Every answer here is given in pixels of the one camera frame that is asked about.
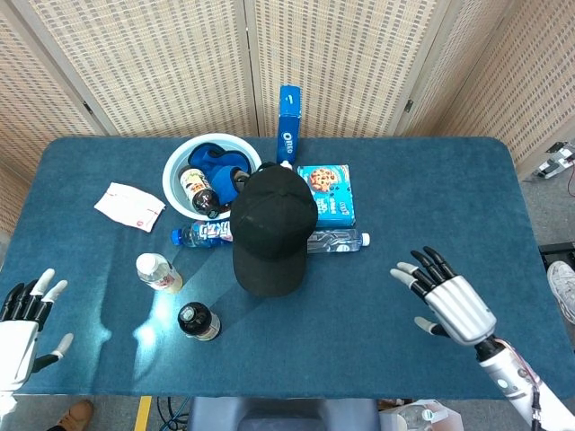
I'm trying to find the silver black robot right hand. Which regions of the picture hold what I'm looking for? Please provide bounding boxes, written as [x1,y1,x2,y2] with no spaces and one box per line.
[389,245,498,347]

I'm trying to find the silver black robot left hand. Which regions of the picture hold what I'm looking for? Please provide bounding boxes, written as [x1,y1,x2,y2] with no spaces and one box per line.
[0,268,75,397]

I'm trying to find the black baseball cap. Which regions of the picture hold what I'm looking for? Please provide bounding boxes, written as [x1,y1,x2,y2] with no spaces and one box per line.
[229,162,318,297]

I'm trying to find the clear plastic bottle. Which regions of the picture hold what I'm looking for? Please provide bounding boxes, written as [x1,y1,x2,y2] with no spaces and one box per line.
[306,228,371,255]

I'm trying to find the clear white-capped bottle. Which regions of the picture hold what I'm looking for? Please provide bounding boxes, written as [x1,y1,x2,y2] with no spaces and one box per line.
[136,252,184,294]

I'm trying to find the blue chocolate chip cookie box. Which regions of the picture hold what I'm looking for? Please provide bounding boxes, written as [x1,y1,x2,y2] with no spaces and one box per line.
[296,163,357,228]

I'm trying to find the dark tea bottle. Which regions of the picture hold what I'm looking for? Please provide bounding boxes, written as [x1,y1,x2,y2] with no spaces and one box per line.
[177,301,222,343]

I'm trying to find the tall blue Oreo box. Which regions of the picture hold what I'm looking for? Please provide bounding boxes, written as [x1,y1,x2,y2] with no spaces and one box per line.
[274,84,303,166]

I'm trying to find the brown shoe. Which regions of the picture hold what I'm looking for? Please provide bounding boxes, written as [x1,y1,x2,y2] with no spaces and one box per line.
[47,400,95,431]

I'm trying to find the blue tablecloth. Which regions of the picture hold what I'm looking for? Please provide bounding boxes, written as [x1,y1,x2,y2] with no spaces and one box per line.
[0,136,543,400]

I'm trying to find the white sneaker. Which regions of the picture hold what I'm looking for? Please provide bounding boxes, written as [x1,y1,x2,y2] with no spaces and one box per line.
[546,260,575,324]

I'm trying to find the black stand base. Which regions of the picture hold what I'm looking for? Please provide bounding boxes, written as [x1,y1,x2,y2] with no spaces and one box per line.
[538,242,575,267]

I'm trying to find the clear bottle teal label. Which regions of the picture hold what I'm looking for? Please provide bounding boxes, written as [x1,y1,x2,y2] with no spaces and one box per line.
[397,400,464,431]

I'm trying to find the yellow floor tape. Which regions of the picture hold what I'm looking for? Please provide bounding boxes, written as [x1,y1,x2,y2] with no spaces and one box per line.
[134,395,154,431]

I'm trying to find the white red printed packet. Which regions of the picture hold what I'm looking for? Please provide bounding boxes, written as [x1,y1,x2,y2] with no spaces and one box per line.
[93,181,166,233]

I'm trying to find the blue grey robot torso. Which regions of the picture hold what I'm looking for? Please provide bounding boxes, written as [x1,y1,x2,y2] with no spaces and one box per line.
[186,397,381,431]

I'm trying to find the blue label sports drink bottle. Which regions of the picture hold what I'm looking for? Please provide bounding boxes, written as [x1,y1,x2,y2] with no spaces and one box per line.
[170,219,234,249]

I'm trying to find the light blue plastic basin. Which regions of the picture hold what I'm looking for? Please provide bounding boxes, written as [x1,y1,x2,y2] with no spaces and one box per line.
[162,133,262,217]

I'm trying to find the dark drink bottle cartoon label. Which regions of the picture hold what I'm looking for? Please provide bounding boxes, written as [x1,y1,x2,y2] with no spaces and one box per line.
[179,166,221,215]

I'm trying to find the blue black fabric sleeve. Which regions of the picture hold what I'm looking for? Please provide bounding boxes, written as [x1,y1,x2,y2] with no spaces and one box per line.
[187,142,251,207]

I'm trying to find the woven rattan folding screen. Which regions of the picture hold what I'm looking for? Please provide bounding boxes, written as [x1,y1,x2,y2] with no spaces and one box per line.
[0,0,575,234]

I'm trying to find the dark floor cables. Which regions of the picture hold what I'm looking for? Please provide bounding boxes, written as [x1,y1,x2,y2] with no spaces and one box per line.
[155,397,190,431]

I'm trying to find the white device with cables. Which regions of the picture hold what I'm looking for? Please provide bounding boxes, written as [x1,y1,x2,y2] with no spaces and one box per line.
[525,140,575,181]

